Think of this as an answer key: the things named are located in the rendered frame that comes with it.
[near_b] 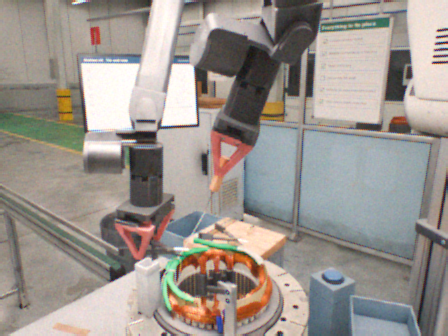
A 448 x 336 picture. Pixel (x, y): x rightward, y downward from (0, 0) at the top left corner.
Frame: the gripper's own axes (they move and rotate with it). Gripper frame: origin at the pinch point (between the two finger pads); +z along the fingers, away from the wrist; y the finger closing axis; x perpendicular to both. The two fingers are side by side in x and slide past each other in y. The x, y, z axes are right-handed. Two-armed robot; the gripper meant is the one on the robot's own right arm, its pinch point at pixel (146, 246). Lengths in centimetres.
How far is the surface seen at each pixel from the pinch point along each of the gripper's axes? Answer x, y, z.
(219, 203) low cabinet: -51, -220, 85
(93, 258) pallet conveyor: -55, -53, 46
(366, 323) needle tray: 41.0, -9.7, 12.2
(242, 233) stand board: 11.1, -31.6, 10.2
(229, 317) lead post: 19.6, 12.6, -0.4
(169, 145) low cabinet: -106, -230, 41
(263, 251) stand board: 18.3, -23.7, 9.7
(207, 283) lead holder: 16.3, 12.7, -4.9
